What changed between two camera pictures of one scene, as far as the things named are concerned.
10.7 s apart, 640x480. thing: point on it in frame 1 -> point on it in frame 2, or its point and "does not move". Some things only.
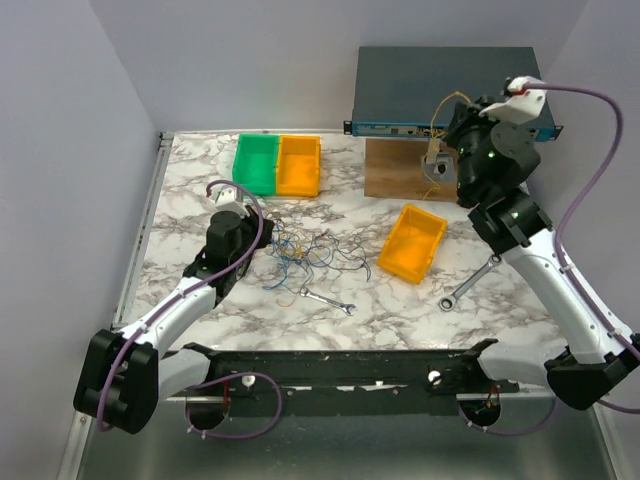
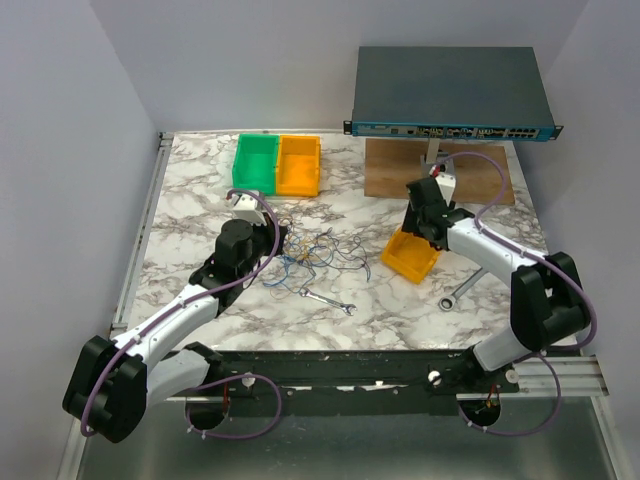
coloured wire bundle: (298, 252) does not move
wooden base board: (393, 169) does not move
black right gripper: (466, 115) -> (411, 221)
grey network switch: (410, 90) does not move
